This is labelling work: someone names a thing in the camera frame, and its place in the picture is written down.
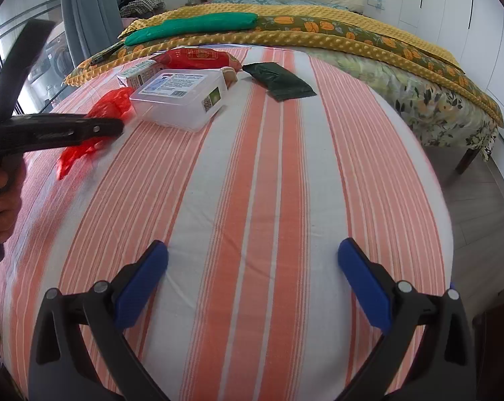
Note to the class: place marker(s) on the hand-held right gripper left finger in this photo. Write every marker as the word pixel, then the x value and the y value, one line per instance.
pixel 141 284

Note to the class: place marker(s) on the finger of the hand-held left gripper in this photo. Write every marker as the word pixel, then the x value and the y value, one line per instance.
pixel 22 62
pixel 68 129

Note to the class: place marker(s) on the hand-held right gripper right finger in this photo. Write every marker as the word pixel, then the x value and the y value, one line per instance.
pixel 364 284

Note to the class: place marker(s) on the red plastic bag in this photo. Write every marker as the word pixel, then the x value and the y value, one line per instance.
pixel 110 106

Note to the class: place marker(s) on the green and white carton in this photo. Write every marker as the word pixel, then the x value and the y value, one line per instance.
pixel 131 78

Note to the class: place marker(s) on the clear plastic box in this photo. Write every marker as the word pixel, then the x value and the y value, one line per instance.
pixel 172 104

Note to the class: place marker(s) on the red packet with gold print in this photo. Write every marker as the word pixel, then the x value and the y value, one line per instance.
pixel 193 58

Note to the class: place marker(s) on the beige wrapper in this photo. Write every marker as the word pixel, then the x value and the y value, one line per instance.
pixel 230 76

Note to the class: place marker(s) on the dark green packet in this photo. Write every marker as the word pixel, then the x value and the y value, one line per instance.
pixel 281 79

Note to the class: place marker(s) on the person's left hand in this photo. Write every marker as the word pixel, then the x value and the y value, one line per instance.
pixel 9 209

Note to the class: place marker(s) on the grey washing machine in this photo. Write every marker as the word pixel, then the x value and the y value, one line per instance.
pixel 55 58

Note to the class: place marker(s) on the glass sliding door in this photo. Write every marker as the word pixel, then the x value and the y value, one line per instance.
pixel 34 12

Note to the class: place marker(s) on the black phone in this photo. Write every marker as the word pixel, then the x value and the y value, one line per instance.
pixel 105 54

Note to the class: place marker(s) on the grey blue curtain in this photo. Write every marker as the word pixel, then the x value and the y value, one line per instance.
pixel 93 4

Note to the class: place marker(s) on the orange striped tablecloth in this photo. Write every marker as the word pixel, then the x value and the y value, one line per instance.
pixel 256 217

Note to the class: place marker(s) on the pile of clothes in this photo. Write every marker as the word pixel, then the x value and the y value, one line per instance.
pixel 141 2

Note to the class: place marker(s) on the green folded cloth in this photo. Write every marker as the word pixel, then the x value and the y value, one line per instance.
pixel 193 25

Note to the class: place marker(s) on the bed with yellow blanket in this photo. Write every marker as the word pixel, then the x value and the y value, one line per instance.
pixel 471 154

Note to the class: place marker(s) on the floral bed sheet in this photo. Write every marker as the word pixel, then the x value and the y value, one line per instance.
pixel 423 100

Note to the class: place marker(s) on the bed with floral covers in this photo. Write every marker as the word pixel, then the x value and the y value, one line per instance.
pixel 360 29

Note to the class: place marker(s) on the white wardrobe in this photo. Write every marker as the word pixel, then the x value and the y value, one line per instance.
pixel 477 29

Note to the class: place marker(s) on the white wall socket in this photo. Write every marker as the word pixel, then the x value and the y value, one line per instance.
pixel 376 3

